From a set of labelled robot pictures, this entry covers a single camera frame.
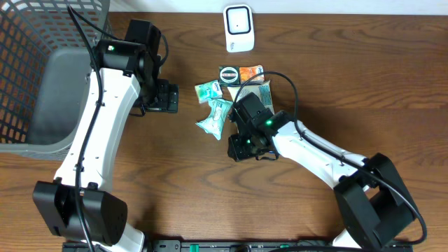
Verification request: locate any white barcode scanner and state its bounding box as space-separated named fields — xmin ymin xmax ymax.
xmin=223 ymin=4 xmax=255 ymax=53

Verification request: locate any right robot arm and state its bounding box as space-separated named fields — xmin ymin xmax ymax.
xmin=228 ymin=93 xmax=420 ymax=251

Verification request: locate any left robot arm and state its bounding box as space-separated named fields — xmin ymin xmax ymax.
xmin=32 ymin=20 xmax=179 ymax=251

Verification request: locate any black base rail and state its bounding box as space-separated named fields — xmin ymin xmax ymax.
xmin=62 ymin=239 xmax=414 ymax=252

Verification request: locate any orange snack packet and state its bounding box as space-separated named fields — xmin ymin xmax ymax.
xmin=239 ymin=65 xmax=265 ymax=84

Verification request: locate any green Zam-Buk ointment box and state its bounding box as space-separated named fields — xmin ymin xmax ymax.
xmin=218 ymin=66 xmax=241 ymax=87

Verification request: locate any cream snack bag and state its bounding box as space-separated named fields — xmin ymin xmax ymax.
xmin=227 ymin=80 xmax=274 ymax=113

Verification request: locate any teal white tissue packet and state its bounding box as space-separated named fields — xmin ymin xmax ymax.
xmin=196 ymin=99 xmax=232 ymax=141

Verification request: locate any grey plastic mesh basket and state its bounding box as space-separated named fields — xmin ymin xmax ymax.
xmin=1 ymin=0 xmax=111 ymax=160

